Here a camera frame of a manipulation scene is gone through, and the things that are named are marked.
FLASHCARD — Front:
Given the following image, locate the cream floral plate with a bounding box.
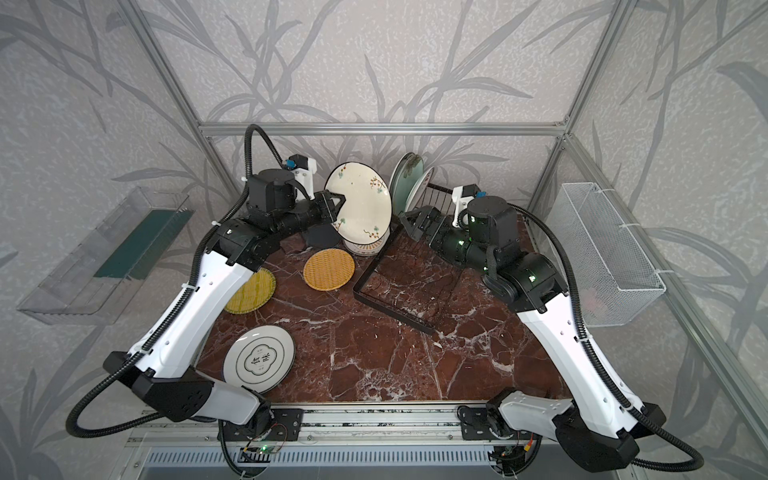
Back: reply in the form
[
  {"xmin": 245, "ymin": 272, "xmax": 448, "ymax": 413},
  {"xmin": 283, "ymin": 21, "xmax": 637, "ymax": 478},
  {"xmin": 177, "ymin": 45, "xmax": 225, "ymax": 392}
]
[{"xmin": 325, "ymin": 162, "xmax": 392, "ymax": 245}]

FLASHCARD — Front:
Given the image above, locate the green rim lettered plate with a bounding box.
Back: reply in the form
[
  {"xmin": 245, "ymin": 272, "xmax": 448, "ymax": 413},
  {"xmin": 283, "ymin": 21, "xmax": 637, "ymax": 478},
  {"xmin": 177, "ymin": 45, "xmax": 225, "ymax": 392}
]
[{"xmin": 389, "ymin": 152, "xmax": 415, "ymax": 211}]

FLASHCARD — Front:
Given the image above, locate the mint green flower plate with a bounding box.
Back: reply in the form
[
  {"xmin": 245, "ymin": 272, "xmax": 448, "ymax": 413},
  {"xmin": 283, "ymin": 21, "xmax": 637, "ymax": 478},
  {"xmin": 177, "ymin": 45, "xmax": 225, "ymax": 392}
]
[{"xmin": 392, "ymin": 153, "xmax": 424, "ymax": 216}]

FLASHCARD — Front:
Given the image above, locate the orange woven bamboo plate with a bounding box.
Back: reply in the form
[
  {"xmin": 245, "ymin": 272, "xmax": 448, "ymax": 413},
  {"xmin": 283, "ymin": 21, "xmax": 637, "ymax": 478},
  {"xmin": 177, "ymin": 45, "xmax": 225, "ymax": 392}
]
[{"xmin": 303, "ymin": 248, "xmax": 355, "ymax": 291}]

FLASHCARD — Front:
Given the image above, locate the yellow woven plate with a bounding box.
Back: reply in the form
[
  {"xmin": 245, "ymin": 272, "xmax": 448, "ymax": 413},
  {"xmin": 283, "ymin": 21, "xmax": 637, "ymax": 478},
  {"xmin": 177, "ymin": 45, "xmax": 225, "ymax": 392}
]
[{"xmin": 224, "ymin": 268, "xmax": 276, "ymax": 315}]

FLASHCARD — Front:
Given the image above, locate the orange sunburst plate front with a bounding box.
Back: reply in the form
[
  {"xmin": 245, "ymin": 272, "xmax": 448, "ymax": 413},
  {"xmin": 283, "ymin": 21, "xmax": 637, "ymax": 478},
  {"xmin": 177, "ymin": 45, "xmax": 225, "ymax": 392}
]
[{"xmin": 404, "ymin": 167, "xmax": 434, "ymax": 213}]

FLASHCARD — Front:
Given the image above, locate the orange sunburst plate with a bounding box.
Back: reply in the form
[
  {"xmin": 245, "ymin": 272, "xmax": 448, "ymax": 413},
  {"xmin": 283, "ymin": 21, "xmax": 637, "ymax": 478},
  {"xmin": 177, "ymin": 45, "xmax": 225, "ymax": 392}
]
[
  {"xmin": 343, "ymin": 229, "xmax": 390, "ymax": 257},
  {"xmin": 404, "ymin": 167, "xmax": 434, "ymax": 213}
]

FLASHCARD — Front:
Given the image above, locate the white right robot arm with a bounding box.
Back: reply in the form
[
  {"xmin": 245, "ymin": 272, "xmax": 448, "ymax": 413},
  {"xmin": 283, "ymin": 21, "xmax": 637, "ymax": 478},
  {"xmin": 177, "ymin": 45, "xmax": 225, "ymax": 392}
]
[{"xmin": 399, "ymin": 196, "xmax": 704, "ymax": 473}]

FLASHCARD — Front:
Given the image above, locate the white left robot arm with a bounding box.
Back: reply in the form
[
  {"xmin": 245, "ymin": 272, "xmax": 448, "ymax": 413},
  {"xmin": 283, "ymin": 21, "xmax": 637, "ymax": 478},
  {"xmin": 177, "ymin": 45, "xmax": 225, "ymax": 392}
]
[{"xmin": 65, "ymin": 124, "xmax": 346, "ymax": 438}]

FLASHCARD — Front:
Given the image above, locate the orange sunburst plate by rack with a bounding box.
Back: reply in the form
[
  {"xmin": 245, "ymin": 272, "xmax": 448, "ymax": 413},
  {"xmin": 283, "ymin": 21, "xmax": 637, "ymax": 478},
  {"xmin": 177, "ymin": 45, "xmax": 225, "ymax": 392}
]
[{"xmin": 343, "ymin": 229, "xmax": 390, "ymax": 257}]

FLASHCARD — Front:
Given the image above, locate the black round plate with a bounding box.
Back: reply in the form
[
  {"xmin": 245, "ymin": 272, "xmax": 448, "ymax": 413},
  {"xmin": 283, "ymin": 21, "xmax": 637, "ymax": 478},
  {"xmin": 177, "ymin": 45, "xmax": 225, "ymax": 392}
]
[{"xmin": 302, "ymin": 224, "xmax": 342, "ymax": 250}]

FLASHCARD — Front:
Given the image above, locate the white plate black emblem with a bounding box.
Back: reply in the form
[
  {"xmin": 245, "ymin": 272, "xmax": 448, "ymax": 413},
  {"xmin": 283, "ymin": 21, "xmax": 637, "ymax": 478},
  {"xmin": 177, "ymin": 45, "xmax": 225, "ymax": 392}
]
[{"xmin": 223, "ymin": 325, "xmax": 296, "ymax": 393}]

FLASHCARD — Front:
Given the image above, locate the black wire dish rack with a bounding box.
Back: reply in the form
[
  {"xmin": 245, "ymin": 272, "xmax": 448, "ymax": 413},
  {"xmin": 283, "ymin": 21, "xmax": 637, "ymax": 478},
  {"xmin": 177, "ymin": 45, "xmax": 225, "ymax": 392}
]
[{"xmin": 353, "ymin": 220, "xmax": 477, "ymax": 338}]

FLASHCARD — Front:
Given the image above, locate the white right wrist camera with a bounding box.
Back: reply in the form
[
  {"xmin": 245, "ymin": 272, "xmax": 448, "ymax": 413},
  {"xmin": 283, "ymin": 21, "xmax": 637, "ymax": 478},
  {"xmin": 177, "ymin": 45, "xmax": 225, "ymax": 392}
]
[{"xmin": 451, "ymin": 184, "xmax": 480, "ymax": 228}]

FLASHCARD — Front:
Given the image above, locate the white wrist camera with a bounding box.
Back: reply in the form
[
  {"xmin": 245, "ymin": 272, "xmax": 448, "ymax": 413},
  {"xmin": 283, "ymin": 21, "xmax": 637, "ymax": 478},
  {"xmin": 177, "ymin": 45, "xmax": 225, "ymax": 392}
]
[
  {"xmin": 286, "ymin": 154, "xmax": 317, "ymax": 200},
  {"xmin": 451, "ymin": 184, "xmax": 480, "ymax": 228}
]

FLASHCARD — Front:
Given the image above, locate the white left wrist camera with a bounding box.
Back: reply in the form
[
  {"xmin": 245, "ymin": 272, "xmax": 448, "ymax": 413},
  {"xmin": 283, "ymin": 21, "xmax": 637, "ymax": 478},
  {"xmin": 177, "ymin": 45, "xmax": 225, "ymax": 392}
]
[{"xmin": 286, "ymin": 154, "xmax": 317, "ymax": 200}]

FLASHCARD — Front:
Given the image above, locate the white mesh wall basket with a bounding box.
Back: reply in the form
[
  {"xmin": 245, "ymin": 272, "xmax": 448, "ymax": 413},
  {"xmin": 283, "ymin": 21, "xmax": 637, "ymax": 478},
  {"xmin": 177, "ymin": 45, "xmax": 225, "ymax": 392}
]
[{"xmin": 546, "ymin": 182, "xmax": 666, "ymax": 328}]

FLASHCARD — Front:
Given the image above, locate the clear acrylic wall shelf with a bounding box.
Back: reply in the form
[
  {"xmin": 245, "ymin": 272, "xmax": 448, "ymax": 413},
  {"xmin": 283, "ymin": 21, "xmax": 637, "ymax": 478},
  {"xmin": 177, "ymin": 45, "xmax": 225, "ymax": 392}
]
[{"xmin": 17, "ymin": 187, "xmax": 194, "ymax": 326}]

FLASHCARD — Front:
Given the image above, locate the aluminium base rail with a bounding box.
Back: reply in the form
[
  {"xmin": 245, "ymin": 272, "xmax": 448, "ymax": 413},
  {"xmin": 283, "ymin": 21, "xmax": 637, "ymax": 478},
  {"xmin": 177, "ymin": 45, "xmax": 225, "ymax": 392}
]
[{"xmin": 128, "ymin": 403, "xmax": 631, "ymax": 448}]

